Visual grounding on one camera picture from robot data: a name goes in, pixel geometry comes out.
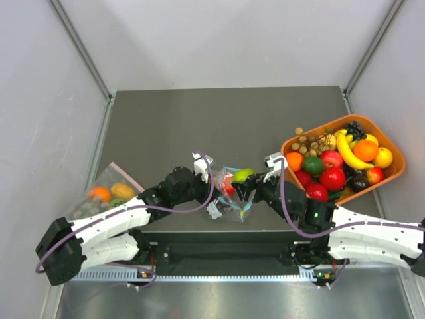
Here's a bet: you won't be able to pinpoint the clear zip bag pink seal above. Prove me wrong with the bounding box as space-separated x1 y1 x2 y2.
64 162 144 220

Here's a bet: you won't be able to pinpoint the fake green pear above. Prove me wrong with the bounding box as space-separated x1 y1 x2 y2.
232 168 256 183

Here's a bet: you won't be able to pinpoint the fake large orange in bin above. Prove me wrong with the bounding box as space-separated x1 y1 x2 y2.
353 140 379 162

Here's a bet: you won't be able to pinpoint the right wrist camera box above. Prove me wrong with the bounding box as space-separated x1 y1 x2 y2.
264 152 288 181

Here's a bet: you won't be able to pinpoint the fake yellow fruit pink bag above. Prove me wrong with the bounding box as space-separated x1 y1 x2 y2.
111 183 135 201

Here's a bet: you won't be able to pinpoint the clear zip bag blue seal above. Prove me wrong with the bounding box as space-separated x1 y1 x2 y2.
206 166 253 222

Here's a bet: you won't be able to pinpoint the fake red apple bin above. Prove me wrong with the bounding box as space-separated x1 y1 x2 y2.
295 170 313 189
305 183 329 201

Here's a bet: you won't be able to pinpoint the fake yellow lemon in bin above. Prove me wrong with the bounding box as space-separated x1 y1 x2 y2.
373 147 393 169

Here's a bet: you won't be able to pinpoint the fake big red apple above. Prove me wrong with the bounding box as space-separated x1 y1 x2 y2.
319 167 346 191

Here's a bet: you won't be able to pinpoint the orange plastic fruit bin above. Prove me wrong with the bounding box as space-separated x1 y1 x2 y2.
280 115 406 205

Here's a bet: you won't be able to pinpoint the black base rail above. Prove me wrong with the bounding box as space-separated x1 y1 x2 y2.
146 231 307 276

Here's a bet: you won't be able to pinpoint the fake orange left in bin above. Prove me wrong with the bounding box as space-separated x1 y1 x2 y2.
285 152 304 172

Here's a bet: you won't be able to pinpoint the fake small red peach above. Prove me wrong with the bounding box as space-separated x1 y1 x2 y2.
365 167 385 185

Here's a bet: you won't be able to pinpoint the fake dark grapes in bag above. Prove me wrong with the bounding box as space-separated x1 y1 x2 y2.
213 197 237 217

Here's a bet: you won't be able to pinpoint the fake red apple top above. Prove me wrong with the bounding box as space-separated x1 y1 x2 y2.
319 150 343 169

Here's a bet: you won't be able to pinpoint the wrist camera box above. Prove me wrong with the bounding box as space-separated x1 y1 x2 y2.
192 152 214 183
264 152 288 181

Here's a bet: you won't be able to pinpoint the fake dark grapes in bin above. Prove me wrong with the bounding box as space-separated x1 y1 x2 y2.
344 121 367 141

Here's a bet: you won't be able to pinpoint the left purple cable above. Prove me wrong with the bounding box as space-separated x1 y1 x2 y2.
35 150 215 274

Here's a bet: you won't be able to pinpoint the fake dark plum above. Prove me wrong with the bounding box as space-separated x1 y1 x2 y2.
349 175 370 193

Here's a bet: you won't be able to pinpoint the fake brown longan bunch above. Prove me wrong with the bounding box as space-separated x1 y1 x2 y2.
291 128 337 158

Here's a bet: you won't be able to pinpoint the fake red apple bin left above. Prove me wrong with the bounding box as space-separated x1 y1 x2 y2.
295 170 313 189

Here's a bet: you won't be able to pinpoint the fake orange in pink bag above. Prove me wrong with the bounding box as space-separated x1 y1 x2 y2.
87 186 112 203

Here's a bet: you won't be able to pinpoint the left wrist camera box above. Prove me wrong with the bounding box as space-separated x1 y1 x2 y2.
192 152 214 183

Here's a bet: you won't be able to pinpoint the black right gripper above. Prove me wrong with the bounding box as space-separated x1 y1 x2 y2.
233 169 294 223

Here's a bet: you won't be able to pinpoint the fake green lime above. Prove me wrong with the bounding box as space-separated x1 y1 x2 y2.
302 156 325 176

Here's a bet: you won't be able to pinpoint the fake red apple bin front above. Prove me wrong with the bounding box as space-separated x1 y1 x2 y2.
305 183 329 201

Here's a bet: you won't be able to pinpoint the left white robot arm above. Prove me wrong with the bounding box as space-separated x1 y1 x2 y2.
35 167 218 286

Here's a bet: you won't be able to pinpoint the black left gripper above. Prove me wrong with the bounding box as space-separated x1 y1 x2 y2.
173 170 222 207

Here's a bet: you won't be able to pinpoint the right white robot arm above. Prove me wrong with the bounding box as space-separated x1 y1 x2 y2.
232 171 424 276

